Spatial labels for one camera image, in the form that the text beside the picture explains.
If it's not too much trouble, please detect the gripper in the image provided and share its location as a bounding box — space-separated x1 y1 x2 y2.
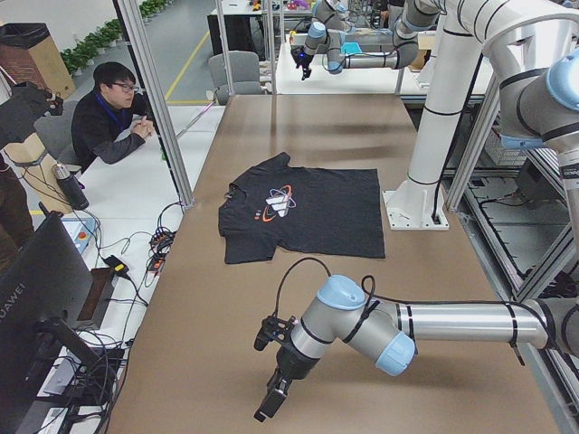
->
253 342 319 422
293 46 313 80

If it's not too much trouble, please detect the black printed t-shirt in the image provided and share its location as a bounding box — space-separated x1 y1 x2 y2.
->
218 153 385 264

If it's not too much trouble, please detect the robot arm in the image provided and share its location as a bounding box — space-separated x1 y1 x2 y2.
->
290 1 441 80
254 1 578 421

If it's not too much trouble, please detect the grey office chair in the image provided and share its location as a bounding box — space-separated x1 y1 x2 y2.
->
208 51 262 106

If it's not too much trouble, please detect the orange grey usb hub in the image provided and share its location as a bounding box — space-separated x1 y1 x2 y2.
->
149 231 176 248
147 258 166 276

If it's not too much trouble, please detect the seated man in black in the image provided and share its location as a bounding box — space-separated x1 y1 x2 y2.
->
71 61 156 171

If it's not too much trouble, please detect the black power adapter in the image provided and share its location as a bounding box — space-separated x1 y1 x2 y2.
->
103 255 128 278

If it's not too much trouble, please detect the black Huawei monitor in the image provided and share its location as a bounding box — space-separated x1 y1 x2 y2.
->
1 212 92 419

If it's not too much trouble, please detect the teach pendant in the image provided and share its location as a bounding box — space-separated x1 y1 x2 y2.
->
62 216 100 254

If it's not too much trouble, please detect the black thermos bottle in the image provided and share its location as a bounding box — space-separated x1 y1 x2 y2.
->
52 162 90 211

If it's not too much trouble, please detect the cardboard box bin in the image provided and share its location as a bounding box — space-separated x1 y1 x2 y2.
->
1 23 76 99

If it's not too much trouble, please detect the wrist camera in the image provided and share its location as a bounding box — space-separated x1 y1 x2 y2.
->
253 315 296 351
290 46 304 63

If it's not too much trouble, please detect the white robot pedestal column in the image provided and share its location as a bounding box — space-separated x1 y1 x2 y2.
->
384 1 482 231

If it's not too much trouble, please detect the aluminium frame post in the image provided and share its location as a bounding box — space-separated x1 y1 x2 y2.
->
113 0 194 209

